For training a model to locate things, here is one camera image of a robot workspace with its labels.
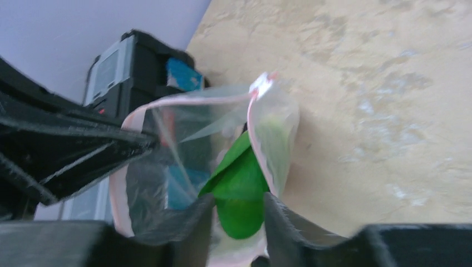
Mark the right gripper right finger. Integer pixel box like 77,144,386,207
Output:
264,193,471,266

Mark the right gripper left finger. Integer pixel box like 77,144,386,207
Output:
1,194,214,266

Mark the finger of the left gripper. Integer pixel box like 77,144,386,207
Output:
1,117,158,221

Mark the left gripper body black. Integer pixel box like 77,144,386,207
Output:
0,57,122,222

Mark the bok choy green white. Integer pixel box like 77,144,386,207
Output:
199,116,291,240

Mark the clear zip top bag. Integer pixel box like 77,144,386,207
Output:
109,72,299,266

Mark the black toolbox near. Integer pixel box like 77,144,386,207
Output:
33,165,209,223

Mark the black toolbox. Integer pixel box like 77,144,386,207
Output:
83,29,210,120
33,165,209,223

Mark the black toolbox far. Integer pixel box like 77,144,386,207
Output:
83,29,210,120

